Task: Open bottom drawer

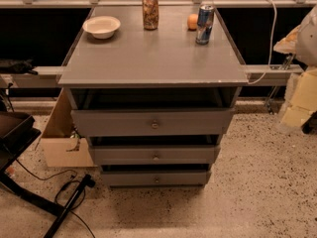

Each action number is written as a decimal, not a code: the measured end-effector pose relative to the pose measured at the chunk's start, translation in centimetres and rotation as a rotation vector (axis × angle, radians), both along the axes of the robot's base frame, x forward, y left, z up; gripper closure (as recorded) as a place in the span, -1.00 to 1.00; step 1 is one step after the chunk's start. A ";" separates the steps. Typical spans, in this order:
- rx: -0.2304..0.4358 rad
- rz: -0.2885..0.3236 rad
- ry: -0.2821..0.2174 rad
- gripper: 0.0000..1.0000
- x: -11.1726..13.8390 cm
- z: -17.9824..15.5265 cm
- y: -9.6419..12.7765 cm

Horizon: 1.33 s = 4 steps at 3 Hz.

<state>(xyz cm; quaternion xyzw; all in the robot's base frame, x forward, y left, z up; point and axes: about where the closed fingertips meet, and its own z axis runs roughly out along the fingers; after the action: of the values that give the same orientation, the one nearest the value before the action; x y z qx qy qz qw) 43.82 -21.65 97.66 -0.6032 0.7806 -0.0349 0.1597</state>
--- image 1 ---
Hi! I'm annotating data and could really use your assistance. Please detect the grey drawer cabinet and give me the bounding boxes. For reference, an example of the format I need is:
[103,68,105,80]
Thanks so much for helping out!
[59,5,248,175]

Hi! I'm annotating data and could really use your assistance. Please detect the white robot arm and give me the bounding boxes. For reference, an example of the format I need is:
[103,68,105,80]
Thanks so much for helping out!
[273,5,317,66]

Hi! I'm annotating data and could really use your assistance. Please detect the black object on rail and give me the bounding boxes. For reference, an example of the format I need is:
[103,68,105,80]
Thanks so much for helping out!
[0,59,38,74]

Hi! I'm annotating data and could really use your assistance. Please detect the grey drawer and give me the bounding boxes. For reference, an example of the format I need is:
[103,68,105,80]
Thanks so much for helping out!
[89,145,220,165]
[101,171,210,186]
[71,108,234,137]

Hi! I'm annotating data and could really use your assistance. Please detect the black floor cable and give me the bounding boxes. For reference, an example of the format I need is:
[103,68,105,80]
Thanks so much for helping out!
[14,158,97,238]

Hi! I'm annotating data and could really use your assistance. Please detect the yellow foam blocks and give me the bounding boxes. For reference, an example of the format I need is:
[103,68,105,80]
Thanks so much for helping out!
[277,66,317,134]

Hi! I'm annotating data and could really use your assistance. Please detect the grey bottom drawer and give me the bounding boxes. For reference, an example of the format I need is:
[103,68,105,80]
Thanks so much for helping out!
[101,171,210,186]

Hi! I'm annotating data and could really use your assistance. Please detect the brown patterned can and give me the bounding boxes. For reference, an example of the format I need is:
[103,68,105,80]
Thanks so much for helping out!
[142,0,159,30]

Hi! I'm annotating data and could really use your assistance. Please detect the black stand with base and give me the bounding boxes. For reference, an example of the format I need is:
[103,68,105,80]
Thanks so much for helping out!
[0,111,97,238]

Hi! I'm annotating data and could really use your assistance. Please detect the cardboard box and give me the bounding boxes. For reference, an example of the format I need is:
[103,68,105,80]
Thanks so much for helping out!
[40,90,94,168]

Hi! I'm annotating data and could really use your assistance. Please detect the white bowl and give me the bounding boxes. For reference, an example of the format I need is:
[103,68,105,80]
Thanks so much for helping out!
[82,16,121,40]

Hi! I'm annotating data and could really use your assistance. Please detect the blue silver energy drink can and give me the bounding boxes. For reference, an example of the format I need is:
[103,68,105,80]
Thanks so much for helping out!
[196,4,215,45]

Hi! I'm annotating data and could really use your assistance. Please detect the white cable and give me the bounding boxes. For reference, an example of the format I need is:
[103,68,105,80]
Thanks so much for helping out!
[247,0,278,85]

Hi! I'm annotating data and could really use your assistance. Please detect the orange fruit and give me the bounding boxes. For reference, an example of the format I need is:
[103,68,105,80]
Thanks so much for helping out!
[187,14,198,31]

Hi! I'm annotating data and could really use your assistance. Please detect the grey metal rail beam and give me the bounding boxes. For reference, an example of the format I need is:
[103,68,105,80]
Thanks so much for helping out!
[0,64,303,88]

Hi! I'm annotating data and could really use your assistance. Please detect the grey middle drawer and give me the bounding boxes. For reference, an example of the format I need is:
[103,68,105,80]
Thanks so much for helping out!
[89,145,220,165]

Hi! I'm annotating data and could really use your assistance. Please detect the grey top drawer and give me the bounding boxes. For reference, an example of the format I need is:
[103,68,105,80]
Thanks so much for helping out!
[71,108,234,137]

